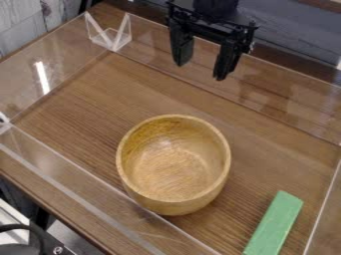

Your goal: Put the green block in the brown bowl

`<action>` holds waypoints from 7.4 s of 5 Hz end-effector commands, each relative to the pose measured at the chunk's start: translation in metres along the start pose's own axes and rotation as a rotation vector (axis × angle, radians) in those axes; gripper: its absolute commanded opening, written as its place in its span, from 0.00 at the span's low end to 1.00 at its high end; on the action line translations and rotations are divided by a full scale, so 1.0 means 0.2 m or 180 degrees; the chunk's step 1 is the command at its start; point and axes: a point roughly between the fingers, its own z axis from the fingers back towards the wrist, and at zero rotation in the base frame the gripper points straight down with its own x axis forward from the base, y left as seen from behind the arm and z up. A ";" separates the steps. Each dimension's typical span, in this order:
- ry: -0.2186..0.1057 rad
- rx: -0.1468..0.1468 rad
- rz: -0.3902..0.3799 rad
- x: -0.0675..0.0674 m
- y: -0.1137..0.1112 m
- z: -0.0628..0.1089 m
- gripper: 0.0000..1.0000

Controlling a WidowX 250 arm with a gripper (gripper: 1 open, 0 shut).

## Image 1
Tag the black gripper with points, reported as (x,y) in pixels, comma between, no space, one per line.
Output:
(216,21)

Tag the green rectangular block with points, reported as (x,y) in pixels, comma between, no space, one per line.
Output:
(274,226)

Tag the brown wooden bowl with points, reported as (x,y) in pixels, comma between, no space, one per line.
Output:
(173,162)

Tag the clear acrylic corner bracket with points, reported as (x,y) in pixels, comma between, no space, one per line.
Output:
(110,38)

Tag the black metal frame piece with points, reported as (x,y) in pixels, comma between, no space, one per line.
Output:
(42,240)

